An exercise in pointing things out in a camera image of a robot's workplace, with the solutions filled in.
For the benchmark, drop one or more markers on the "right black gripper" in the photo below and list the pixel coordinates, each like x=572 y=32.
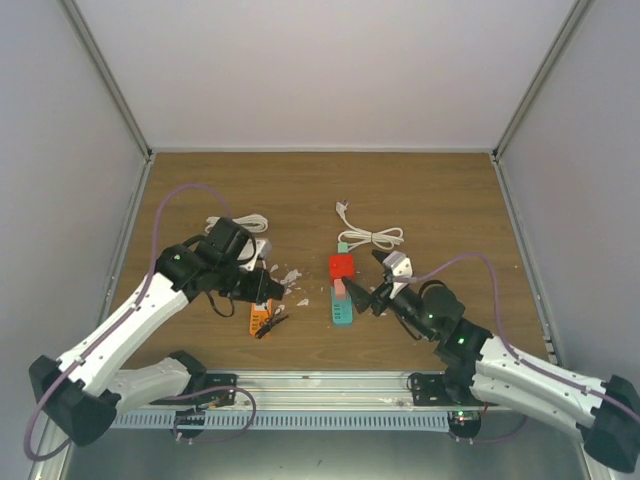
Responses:
x=362 y=297

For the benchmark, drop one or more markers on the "pink plug adapter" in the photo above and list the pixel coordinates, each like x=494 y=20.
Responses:
x=339 y=289

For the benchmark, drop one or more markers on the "orange power strip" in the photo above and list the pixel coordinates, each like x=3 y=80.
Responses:
x=260 y=322

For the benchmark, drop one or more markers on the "red cube socket adapter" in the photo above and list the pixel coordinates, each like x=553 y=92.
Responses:
x=341 y=266

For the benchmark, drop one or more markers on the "aluminium front rail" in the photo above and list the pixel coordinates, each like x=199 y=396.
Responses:
x=293 y=390

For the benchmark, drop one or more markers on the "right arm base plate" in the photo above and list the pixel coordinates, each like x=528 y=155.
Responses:
x=438 y=389

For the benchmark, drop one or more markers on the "teal power strip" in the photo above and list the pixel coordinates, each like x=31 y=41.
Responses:
x=341 y=311

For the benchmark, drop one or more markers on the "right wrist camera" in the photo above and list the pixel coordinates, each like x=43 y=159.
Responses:
x=397 y=271

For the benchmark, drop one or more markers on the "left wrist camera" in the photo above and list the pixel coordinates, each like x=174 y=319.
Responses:
x=254 y=254

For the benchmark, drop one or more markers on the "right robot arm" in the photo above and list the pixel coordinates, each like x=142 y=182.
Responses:
x=483 y=368

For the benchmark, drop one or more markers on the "left aluminium frame post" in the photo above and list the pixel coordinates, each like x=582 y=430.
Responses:
x=91 y=47

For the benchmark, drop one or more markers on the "right aluminium frame post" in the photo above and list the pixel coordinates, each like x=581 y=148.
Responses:
x=561 y=40

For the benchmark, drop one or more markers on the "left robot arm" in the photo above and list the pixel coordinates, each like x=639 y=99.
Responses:
x=86 y=388

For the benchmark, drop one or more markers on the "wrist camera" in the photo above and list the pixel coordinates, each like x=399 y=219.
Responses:
x=397 y=271
x=254 y=254

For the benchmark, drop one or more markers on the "grey slotted cable duct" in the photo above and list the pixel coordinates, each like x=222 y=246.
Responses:
x=288 y=420

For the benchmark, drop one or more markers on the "aluminium frame post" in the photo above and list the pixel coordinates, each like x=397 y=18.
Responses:
x=561 y=40
x=91 y=47

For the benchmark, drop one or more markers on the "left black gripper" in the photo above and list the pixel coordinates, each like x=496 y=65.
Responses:
x=257 y=291

